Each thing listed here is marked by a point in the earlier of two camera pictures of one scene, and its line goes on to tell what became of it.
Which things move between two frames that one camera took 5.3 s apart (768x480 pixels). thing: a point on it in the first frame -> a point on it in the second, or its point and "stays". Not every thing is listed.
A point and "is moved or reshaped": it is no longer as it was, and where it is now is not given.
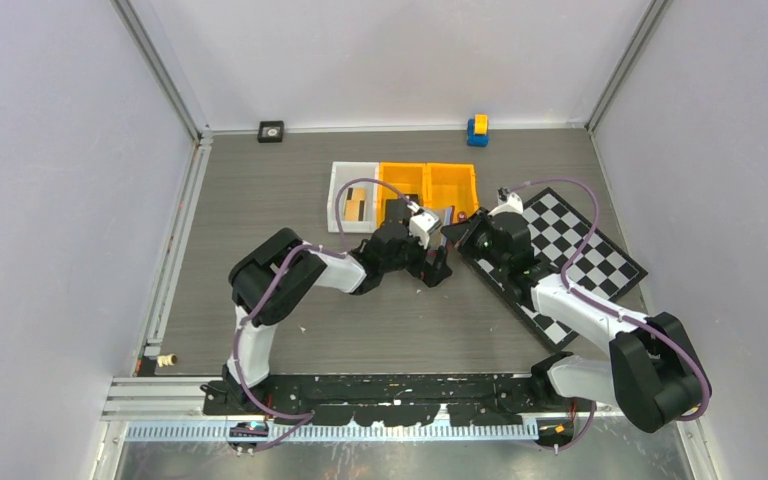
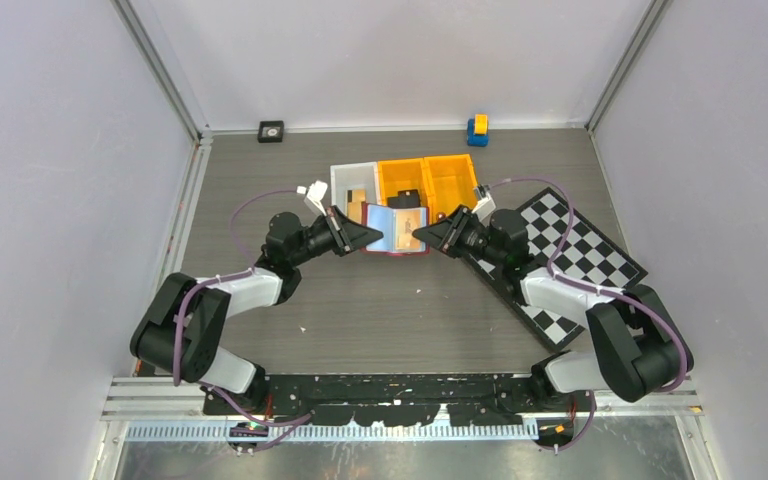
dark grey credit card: [397, 211] -> [407, 198]
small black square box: [271, 131] stays
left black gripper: [430, 275] -> [347, 235]
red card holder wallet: [445, 214] is moved or reshaped
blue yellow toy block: [478, 130] stays
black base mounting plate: [400, 399] stays
